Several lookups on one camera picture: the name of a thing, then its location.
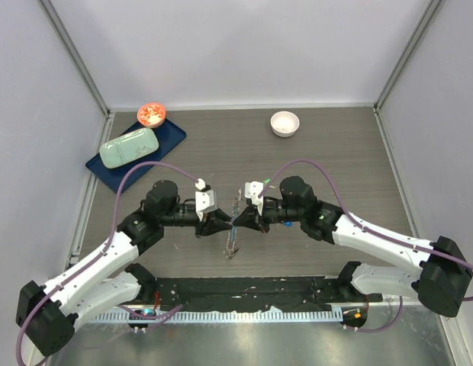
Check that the red patterned bowl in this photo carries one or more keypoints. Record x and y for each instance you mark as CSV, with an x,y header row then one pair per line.
x,y
151,115

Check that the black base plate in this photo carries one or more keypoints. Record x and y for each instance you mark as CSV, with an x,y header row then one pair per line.
x,y
253,294

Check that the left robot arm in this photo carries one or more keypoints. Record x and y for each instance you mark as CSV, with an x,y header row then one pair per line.
x,y
49,314

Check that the white ceramic bowl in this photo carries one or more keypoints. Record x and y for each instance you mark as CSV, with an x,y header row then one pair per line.
x,y
284,123

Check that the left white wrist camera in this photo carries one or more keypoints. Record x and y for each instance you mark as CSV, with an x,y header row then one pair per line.
x,y
205,199

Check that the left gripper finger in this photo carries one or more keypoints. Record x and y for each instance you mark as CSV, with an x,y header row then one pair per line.
x,y
221,215
216,226

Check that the white slotted cable duct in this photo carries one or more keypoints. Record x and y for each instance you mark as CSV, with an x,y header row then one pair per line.
x,y
274,315

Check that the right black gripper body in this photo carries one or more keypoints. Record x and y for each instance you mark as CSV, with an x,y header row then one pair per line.
x,y
274,212

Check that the dark blue tray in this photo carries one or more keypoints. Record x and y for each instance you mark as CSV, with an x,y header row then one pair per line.
x,y
169,136

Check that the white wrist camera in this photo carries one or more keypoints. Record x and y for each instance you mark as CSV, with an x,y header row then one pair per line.
x,y
253,193
205,199

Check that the large keyring with blue handle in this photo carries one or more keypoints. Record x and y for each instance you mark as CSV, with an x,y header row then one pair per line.
x,y
231,243

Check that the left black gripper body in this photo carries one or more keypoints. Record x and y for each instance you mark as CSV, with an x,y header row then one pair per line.
x,y
182,217

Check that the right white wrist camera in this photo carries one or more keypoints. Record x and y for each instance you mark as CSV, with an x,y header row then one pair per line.
x,y
253,193

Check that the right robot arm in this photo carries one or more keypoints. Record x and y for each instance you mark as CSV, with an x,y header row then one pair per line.
x,y
433,273

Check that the pale green oblong dish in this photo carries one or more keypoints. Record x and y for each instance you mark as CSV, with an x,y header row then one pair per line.
x,y
128,148

